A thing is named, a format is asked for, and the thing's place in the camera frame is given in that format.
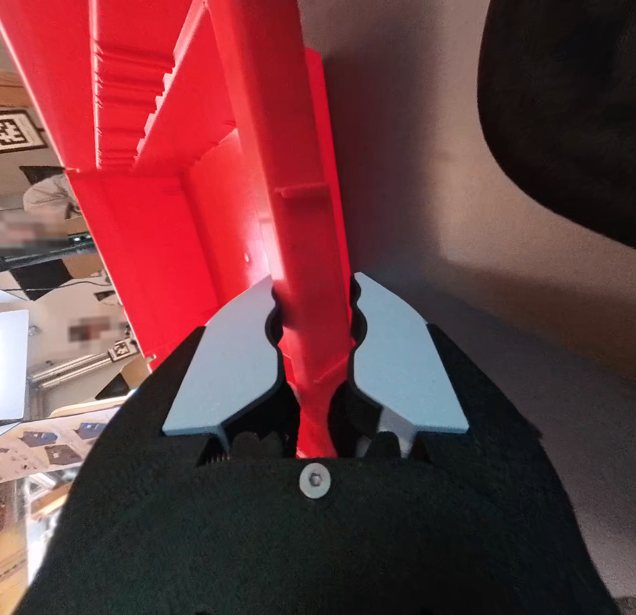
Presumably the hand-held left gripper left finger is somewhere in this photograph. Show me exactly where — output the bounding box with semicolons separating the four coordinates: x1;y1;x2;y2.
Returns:
161;275;286;438

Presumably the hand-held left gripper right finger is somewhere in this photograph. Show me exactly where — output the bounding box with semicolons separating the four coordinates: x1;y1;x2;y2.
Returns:
348;272;470;434

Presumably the red plastic bin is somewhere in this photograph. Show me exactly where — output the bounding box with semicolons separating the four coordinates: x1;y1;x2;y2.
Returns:
0;0;354;459

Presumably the instruction sign on stand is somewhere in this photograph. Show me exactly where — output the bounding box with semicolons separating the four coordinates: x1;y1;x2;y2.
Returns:
0;407;121;482

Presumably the person's black printed shirt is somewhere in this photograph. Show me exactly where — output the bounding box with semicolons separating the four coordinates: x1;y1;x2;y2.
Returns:
476;0;636;250

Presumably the small framed marker tag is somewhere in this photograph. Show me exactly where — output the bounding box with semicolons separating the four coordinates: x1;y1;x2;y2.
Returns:
0;107;49;154

